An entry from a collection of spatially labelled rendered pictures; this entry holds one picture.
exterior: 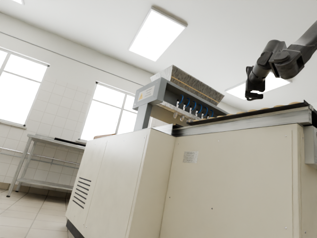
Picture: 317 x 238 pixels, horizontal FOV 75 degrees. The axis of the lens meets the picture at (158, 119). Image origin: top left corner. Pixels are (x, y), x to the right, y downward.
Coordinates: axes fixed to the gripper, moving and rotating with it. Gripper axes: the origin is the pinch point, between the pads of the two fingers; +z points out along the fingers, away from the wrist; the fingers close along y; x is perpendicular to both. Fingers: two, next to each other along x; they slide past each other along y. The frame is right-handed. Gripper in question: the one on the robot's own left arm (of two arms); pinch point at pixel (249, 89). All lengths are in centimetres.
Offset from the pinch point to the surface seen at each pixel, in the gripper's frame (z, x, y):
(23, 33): 194, -366, -185
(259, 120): 4.9, 5.6, 11.7
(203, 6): 144, -32, -203
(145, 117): 38, -53, 6
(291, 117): -4.1, 14.2, 12.4
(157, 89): 31, -47, -11
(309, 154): -4.0, 19.5, 25.8
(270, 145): 0.5, 8.3, 23.1
